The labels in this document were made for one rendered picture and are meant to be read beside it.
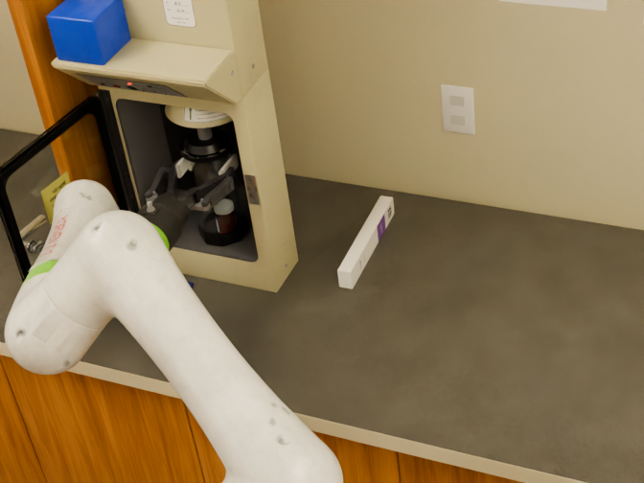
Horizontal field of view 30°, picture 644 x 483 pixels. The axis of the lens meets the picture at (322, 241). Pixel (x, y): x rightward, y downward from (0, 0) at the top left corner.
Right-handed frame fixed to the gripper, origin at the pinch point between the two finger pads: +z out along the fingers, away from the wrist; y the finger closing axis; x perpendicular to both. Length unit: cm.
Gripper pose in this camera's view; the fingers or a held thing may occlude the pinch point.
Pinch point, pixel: (209, 162)
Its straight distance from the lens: 243.3
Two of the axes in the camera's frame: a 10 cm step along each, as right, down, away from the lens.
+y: -9.2, -1.5, 3.6
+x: 1.1, 7.9, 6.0
